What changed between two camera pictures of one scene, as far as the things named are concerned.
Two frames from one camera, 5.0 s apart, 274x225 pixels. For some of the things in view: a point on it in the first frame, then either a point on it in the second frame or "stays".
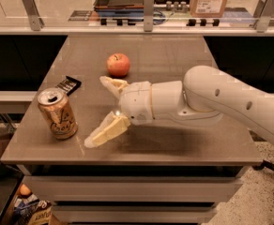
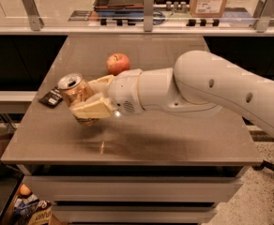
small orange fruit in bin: x=23 y=189 stays
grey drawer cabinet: x=135 y=194 stays
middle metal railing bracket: x=148 y=9 stays
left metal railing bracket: x=30 y=6 stays
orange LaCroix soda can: x=58 y=112 → x=74 y=88
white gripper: x=136 y=102 → x=124 y=90
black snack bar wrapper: x=68 y=84 → x=53 y=98
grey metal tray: x=120 y=1 stays
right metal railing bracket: x=266 y=6 stays
